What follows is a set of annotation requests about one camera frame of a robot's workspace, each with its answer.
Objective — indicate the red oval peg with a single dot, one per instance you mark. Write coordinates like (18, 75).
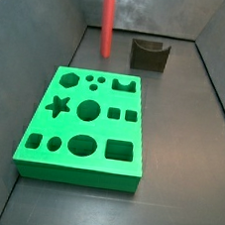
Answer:
(107, 27)

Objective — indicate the green shape board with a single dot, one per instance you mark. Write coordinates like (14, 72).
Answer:
(86, 131)

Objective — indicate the black curved block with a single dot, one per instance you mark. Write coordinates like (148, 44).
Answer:
(150, 56)

